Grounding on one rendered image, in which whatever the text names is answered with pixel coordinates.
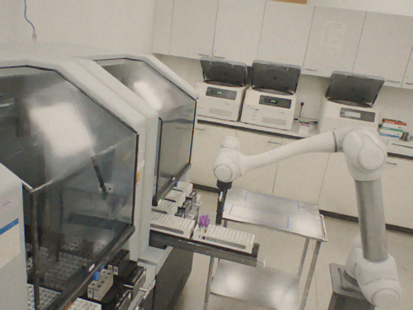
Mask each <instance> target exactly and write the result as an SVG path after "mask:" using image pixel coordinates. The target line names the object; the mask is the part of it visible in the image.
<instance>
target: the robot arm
mask: <svg viewBox="0 0 413 310"><path fill-rule="evenodd" d="M314 152H318V153H344V154H345V155H344V156H345V160H346V163H347V167H348V172H349V174H350V176H351V177H352V178H353V179H354V181H355V192H356V203H357V209H358V219H359V225H360V234H359V235H358V236H357V237H356V238H355V239H354V240H353V241H352V243H351V246H350V248H349V251H348V255H347V260H346V264H345V267H343V266H339V268H338V271H339V272H340V278H341V281H342V285H341V288H342V289H343V290H349V291H353V292H358V293H362V294H363V295H364V297H365V298H366V299H367V300H368V301H369V302H370V303H371V304H373V306H375V307H377V308H382V309H389V308H392V307H395V305H397V304H398V303H399V301H400V299H401V295H402V288H401V284H400V282H399V276H398V271H397V267H396V261H395V259H394V258H393V257H392V256H391V255H390V254H388V252H387V238H386V230H385V217H384V204H383V197H382V184H381V176H382V174H383V173H384V168H385V162H386V160H387V150H386V148H385V145H384V144H383V143H382V141H381V140H380V138H379V133H378V131H377V130H376V129H375V128H372V127H368V126H354V127H345V128H341V129H337V130H331V131H329V132H325V133H322V134H319V135H315V136H312V137H308V138H304V139H301V140H299V141H295V142H292V143H289V144H287V145H284V146H281V147H279V148H275V149H273V150H271V151H268V152H266V153H262V154H258V155H254V156H245V155H242V154H241V153H240V142H239V139H238V138H236V137H233V136H225V137H223V138H222V139H221V142H220V144H219V148H218V151H217V156H216V157H215V160H214V162H213V173H214V176H215V178H216V179H217V182H216V186H217V187H218V188H219V191H218V204H217V210H216V213H217V214H216V221H215V223H216V224H219V225H220V224H221V222H222V215H223V211H224V209H223V208H224V203H225V199H226V197H227V193H228V189H231V188H232V182H233V181H234V180H235V179H236V178H239V177H242V176H243V174H245V173H246V172H247V171H249V170H253V169H257V168H260V167H264V166H267V165H270V164H273V163H276V162H279V161H282V160H285V159H288V158H289V157H292V156H295V155H298V154H302V153H314Z"/></svg>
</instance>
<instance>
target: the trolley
mask: <svg viewBox="0 0 413 310"><path fill-rule="evenodd" d="M223 209H224V211H223V215H222V220H224V224H223V227H224V228H227V224H228V221H232V222H235V223H240V224H244V225H250V226H255V227H258V228H264V229H269V231H275V232H278V233H284V234H289V235H292V236H297V237H303V238H306V239H305V244H304V249H303V252H302V257H301V262H300V265H299V268H298V271H297V274H296V273H293V272H288V271H283V270H279V269H275V268H270V267H267V266H265V270H262V266H263V265H261V264H256V267H255V268H256V270H255V268H254V267H251V266H249V265H246V264H241V263H236V262H233V261H228V260H223V259H220V258H218V266H217V269H216V272H215V275H214V276H213V268H214V259H215V257H212V256H211V258H210V267H209V272H208V276H207V281H206V290H205V298H204V304H203V310H207V307H208V302H209V297H210V294H212V295H216V296H221V297H224V298H229V299H232V300H236V301H241V302H243V303H246V304H250V305H253V306H257V307H260V308H266V309H269V310H304V309H305V305H306V301H307V297H308V294H309V289H310V284H311V281H312V277H313V272H314V269H315V264H316V261H317V259H318V254H319V251H320V247H321V242H322V241H323V242H327V241H328V240H327V236H326V228H325V221H324V216H323V215H320V212H319V207H318V204H312V203H308V202H302V201H296V200H292V199H287V198H284V197H277V196H271V195H268V194H265V193H259V192H255V191H250V190H246V189H240V188H234V187H232V188H231V189H228V193H227V197H226V199H225V203H224V208H223ZM320 217H321V218H322V223H323V231H324V239H323V235H322V229H321V221H320ZM310 239H312V240H315V241H316V242H315V247H314V251H313V255H312V260H311V263H310V268H309V273H308V276H307V280H306V283H305V289H304V293H303V296H302V301H301V306H300V307H299V301H300V300H299V282H300V279H301V275H302V270H303V267H304V262H305V257H306V254H307V249H308V246H309V241H310Z"/></svg>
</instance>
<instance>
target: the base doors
mask: <svg viewBox="0 0 413 310"><path fill-rule="evenodd" d="M196 128H197V129H202V130H197V129H196V130H195V141H194V152H193V159H192V169H191V175H190V181H189V182H190V183H195V184H199V185H205V186H211V187H215V188H218V187H217V186H216V182H217V179H216V178H215V176H214V173H213V162H214V160H215V157H216V156H217V151H218V148H219V144H220V142H221V139H222V138H223V137H225V136H233V137H236V138H238V139H239V142H240V153H241V154H242V155H245V156H254V155H258V154H262V153H266V152H268V151H271V150H273V149H275V148H279V147H281V145H282V146H284V145H285V144H289V143H292V142H295V141H293V140H290V139H285V138H284V139H282V138H277V137H270V136H267V135H260V134H256V133H249V132H242V131H236V130H231V129H224V128H220V127H213V126H209V125H201V124H197V125H196ZM203 129H204V131H203ZM208 133H209V134H212V135H216V136H215V137H214V136H211V135H207V134H208ZM236 133H237V134H236ZM268 141H270V142H273V143H279V145H278V144H273V143H268ZM282 142H283V144H282ZM254 143H255V144H260V145H264V146H258V145H254ZM344 155H345V154H344V153H318V152H314V153H302V154H298V155H295V156H292V157H289V158H288V159H285V160H282V161H279V162H276V163H273V164H270V165H267V166H264V167H260V168H257V169H253V170H249V171H247V172H246V173H245V174H243V176H242V177H239V178H236V179H235V180H234V181H233V182H232V187H234V188H240V189H246V190H250V191H255V192H259V193H265V194H268V195H273V196H277V197H284V198H287V199H292V200H296V201H302V202H308V203H312V204H318V207H319V209H322V210H327V211H331V212H333V213H339V214H343V215H348V216H352V217H358V209H357V203H356V192H355V181H354V179H353V178H352V177H351V176H350V174H349V172H348V167H347V163H346V160H345V156H344ZM328 157H329V158H328ZM386 162H388V163H392V164H386V163H385V168H384V172H383V174H382V176H381V184H382V197H383V210H384V217H385V223H388V224H391V225H398V226H403V227H407V228H413V162H412V161H405V160H401V159H394V157H387V160H386ZM394 163H396V164H397V165H393V164H394ZM277 165H278V166H277ZM276 171H277V172H276ZM275 174H276V176H275ZM274 181H275V182H274ZM273 184H274V185H273ZM272 190H273V192H272ZM319 197H320V198H319Z"/></svg>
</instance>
